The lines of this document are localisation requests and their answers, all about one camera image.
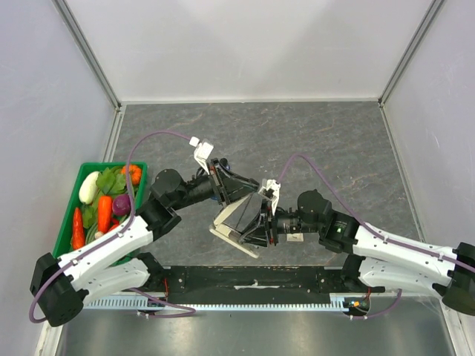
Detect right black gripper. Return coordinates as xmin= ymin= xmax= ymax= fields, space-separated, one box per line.
xmin=238 ymin=200 xmax=321 ymax=250

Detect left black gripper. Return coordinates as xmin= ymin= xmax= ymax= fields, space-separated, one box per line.
xmin=171 ymin=156 xmax=259 ymax=210

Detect beige black stapler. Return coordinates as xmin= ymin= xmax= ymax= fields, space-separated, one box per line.
xmin=209 ymin=194 xmax=259 ymax=259

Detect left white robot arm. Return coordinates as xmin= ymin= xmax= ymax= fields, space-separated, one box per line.
xmin=29 ymin=159 xmax=261 ymax=327

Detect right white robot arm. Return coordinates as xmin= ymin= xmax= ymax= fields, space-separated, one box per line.
xmin=210 ymin=189 xmax=474 ymax=315

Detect white staple box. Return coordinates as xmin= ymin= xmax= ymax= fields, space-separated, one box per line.
xmin=286 ymin=233 xmax=304 ymax=242

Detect orange toy pumpkin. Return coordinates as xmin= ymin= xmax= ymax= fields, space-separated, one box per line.
xmin=128 ymin=165 xmax=143 ymax=186

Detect purple toy onion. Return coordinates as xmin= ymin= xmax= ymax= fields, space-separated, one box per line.
xmin=112 ymin=194 xmax=131 ymax=217

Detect green toy leafy vegetable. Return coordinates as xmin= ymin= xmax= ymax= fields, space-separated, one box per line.
xmin=96 ymin=166 xmax=126 ymax=196

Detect orange toy carrot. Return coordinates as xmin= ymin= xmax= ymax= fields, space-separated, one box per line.
xmin=97 ymin=196 xmax=113 ymax=234

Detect white toy eggplant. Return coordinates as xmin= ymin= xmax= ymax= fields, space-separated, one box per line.
xmin=78 ymin=171 xmax=100 ymax=205

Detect green toy beans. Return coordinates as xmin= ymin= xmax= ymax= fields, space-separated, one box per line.
xmin=85 ymin=222 xmax=98 ymax=245

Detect red toy chili pepper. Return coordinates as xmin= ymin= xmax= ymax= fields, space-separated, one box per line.
xmin=71 ymin=207 xmax=85 ymax=250

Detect green plastic bin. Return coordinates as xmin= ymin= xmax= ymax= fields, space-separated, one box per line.
xmin=51 ymin=162 xmax=148 ymax=258

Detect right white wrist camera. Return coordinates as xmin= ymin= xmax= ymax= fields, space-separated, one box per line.
xmin=258 ymin=179 xmax=281 ymax=216

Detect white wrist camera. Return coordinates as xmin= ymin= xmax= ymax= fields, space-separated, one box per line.
xmin=258 ymin=179 xmax=281 ymax=216
xmin=189 ymin=136 xmax=214 ymax=174

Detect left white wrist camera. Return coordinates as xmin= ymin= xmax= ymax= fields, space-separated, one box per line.
xmin=189 ymin=136 xmax=214 ymax=174

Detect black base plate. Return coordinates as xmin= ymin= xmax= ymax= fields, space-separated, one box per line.
xmin=139 ymin=266 xmax=368 ymax=303

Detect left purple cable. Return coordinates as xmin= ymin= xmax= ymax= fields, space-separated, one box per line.
xmin=27 ymin=131 xmax=200 ymax=323

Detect purple cable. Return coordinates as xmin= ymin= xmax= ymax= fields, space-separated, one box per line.
xmin=278 ymin=154 xmax=475 ymax=320
xmin=27 ymin=131 xmax=200 ymax=323

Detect light blue cable duct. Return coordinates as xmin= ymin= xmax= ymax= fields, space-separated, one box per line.
xmin=85 ymin=293 xmax=355 ymax=312

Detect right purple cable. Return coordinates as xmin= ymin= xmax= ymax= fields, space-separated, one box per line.
xmin=278 ymin=154 xmax=475 ymax=320

